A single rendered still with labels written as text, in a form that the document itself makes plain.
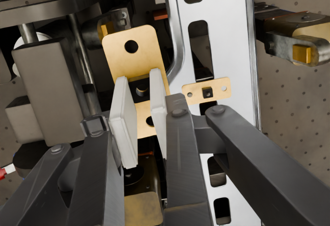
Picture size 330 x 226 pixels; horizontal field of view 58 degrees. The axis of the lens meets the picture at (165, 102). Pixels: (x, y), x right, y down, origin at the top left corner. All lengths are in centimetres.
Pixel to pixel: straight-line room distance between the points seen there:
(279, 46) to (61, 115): 35
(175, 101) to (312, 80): 80
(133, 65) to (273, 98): 73
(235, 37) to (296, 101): 48
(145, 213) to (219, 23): 34
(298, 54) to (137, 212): 36
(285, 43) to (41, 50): 35
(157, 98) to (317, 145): 93
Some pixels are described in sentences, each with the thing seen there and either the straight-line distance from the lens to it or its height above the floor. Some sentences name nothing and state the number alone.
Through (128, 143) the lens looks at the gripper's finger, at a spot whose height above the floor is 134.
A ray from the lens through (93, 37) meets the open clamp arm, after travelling 38.
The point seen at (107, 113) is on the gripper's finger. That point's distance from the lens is 18.
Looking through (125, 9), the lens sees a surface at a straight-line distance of 49.
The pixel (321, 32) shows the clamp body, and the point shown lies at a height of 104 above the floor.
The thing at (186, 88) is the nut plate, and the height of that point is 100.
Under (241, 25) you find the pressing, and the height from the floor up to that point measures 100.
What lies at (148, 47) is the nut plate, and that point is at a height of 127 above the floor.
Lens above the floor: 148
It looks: 67 degrees down
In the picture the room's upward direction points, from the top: 170 degrees clockwise
